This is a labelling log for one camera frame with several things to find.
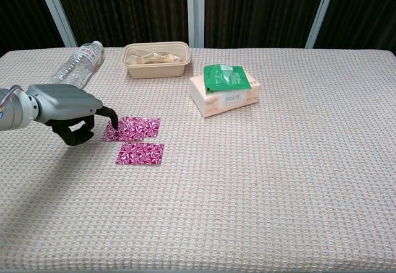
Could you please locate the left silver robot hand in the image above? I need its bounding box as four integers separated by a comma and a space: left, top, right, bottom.
27, 84, 119, 146

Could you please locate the clear plastic water bottle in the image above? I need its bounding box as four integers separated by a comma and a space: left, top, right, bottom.
48, 40, 104, 89

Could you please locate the beige food container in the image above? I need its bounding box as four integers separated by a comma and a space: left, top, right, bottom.
121, 41, 191, 79

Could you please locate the dark curtain panel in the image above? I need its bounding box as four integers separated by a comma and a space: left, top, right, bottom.
0, 0, 66, 57
51, 0, 189, 48
315, 0, 396, 56
204, 0, 329, 50

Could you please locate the clear snack bag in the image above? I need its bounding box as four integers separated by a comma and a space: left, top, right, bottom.
125, 50, 183, 66

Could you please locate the pink tissue pack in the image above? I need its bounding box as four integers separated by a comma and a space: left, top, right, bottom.
189, 74, 260, 119

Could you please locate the green foil packet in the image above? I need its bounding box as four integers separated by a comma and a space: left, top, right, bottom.
202, 63, 252, 92

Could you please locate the pink woven tablecloth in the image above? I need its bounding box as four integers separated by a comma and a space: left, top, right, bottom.
0, 47, 396, 273

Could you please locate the white partition post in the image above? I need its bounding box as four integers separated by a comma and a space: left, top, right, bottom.
33, 0, 77, 48
186, 0, 205, 48
305, 0, 338, 50

